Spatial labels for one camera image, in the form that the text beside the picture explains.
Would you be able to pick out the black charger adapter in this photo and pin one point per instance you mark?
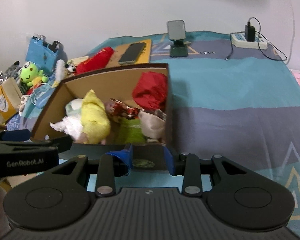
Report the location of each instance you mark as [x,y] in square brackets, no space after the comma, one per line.
[249,32]

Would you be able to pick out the small yellow cardboard box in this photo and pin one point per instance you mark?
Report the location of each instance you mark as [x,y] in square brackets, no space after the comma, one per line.
[10,99]

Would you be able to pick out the green frog plush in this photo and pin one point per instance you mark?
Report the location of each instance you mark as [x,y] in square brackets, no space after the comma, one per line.
[31,75]

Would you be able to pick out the red cloth bundle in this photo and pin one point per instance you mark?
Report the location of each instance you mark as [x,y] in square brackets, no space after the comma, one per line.
[151,91]

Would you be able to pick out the yellow book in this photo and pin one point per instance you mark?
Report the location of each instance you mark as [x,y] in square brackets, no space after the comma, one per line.
[119,50]

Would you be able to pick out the small white dog plush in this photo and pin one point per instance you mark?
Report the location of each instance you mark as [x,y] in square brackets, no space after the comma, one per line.
[63,70]

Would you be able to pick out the grey camouflage cloth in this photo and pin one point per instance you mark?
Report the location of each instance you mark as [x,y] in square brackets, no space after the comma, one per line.
[153,123]

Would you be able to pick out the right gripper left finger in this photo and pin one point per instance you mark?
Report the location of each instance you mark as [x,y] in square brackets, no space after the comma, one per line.
[113,164]

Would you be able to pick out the white fluffy towel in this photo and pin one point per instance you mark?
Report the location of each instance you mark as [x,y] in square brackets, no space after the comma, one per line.
[70,125]

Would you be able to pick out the yellow towel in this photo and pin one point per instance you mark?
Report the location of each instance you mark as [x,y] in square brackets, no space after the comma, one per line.
[94,117]

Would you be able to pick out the mint green white hat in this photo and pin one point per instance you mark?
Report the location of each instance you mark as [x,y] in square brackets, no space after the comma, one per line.
[73,107]

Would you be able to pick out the thin yellow booklet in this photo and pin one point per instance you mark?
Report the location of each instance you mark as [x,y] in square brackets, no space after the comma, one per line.
[78,60]

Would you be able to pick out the blue striped bed sheet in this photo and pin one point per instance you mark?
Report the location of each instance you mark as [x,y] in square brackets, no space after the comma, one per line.
[239,115]

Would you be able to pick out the red long plush pillow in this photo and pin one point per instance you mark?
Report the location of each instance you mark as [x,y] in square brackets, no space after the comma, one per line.
[98,61]

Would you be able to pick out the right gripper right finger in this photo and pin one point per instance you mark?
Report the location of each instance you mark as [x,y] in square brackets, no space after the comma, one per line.
[188,166]

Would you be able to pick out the brown cardboard box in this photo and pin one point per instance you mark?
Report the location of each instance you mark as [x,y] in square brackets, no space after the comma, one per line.
[115,83]

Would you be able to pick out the dark smartphone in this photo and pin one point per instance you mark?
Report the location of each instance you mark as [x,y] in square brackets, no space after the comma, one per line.
[132,53]

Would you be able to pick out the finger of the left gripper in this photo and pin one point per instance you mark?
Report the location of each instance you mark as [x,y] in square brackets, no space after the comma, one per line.
[17,135]
[57,145]

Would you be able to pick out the white power strip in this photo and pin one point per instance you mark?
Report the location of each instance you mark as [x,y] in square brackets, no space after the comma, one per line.
[238,40]

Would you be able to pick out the green cloth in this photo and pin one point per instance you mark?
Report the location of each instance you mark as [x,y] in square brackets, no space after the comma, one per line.
[130,132]

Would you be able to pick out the pink plush toy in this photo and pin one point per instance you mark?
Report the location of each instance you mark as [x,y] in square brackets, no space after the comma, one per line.
[85,139]

